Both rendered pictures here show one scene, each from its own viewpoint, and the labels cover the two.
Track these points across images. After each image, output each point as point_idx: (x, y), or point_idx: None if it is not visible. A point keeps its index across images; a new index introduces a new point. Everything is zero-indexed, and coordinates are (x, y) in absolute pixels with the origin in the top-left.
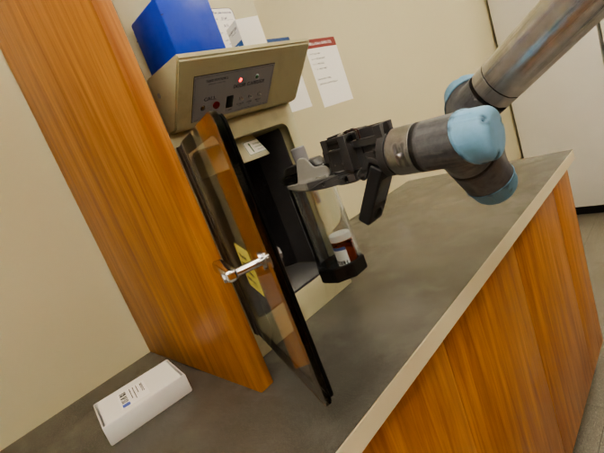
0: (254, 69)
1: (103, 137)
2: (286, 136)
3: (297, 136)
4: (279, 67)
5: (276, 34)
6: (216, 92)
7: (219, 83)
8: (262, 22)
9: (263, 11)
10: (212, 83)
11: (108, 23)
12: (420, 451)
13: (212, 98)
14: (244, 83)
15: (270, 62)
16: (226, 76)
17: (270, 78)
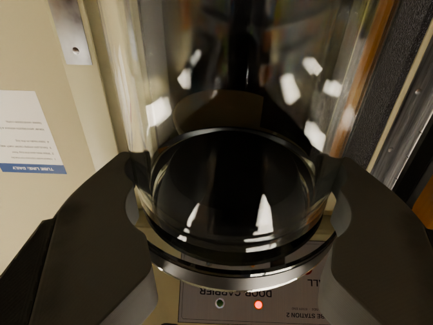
0: (227, 318)
1: None
2: (119, 152)
3: (100, 158)
4: (164, 308)
5: (23, 175)
6: (308, 292)
7: (303, 307)
8: (42, 187)
9: (40, 195)
10: (318, 311)
11: None
12: None
13: (314, 282)
14: (249, 296)
15: (190, 324)
16: (289, 316)
17: (185, 291)
